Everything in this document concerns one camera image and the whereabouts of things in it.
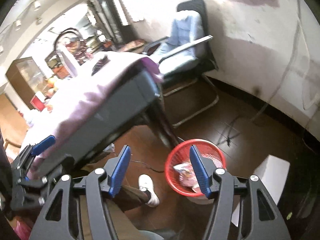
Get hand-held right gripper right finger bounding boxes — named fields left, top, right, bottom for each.
left=189, top=145, right=292, bottom=240

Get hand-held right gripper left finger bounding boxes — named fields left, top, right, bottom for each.
left=29, top=145, right=131, bottom=240

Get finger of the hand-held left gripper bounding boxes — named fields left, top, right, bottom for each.
left=19, top=135, right=56, bottom=168

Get red mesh basket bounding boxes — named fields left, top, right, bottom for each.
left=165, top=139, right=227, bottom=197

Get crumpled snack wrappers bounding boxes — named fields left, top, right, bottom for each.
left=174, top=162, right=200, bottom=193

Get person's white shoe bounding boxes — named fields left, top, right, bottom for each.
left=138, top=174, right=160, bottom=207

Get red box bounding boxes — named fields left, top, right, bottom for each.
left=30, top=92, right=47, bottom=112

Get purple tablecloth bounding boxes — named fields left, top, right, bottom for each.
left=20, top=51, right=163, bottom=170

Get white box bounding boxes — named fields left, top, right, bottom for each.
left=231, top=155, right=290, bottom=227

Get wooden glass cabinet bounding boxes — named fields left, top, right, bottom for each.
left=5, top=57, right=50, bottom=110

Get dining table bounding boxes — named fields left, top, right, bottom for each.
left=30, top=70, right=180, bottom=175

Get silver metal bottle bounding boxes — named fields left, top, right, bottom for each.
left=57, top=46, right=81, bottom=78

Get black phone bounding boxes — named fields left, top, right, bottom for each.
left=91, top=56, right=110, bottom=77

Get round decorative screen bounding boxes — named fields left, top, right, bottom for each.
left=54, top=27, right=84, bottom=60

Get black office chair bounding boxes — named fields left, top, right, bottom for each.
left=142, top=0, right=219, bottom=128

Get black floor cable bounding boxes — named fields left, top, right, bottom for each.
left=130, top=159, right=167, bottom=173

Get white track light rail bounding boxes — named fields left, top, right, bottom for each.
left=12, top=0, right=54, bottom=28

